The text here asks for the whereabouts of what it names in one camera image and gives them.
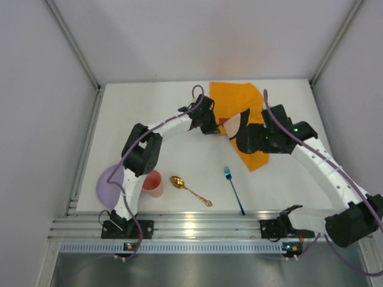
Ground orange Mickey Mouse cloth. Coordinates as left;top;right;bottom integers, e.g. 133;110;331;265
209;82;269;172

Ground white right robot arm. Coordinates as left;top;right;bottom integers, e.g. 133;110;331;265
224;105;382;248

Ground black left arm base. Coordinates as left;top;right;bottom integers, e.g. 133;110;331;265
101;210;154;239

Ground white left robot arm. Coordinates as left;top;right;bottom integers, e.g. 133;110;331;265
107;94;218;221

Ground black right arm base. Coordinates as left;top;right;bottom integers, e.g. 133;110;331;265
259;219;315;242

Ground blue metallic fork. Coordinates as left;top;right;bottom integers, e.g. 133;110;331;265
224;166;245;216

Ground gold ornate spoon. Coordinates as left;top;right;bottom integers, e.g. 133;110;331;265
170;176;212;207

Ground pink plastic cup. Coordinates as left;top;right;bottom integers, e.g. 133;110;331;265
142;170;164;198

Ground lilac plate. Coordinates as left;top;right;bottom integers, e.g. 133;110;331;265
96;165;121;210

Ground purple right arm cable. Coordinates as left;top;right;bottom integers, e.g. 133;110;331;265
263;88;383;276

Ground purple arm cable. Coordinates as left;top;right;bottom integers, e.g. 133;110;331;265
263;88;383;276
107;85;206;261

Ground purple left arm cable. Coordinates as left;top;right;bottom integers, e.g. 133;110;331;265
107;85;206;261

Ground grey slotted cable duct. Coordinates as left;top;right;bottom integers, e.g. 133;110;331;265
60;241;301;254

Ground left aluminium corner post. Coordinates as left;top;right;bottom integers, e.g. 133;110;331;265
44;0;101;90

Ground aluminium corner post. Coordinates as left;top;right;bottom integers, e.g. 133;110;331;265
309;0;366;90
44;0;101;90

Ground aluminium frame rail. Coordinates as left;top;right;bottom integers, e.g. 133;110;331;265
47;209;375;242

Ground right aluminium corner post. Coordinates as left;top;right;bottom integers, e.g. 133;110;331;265
309;0;366;90

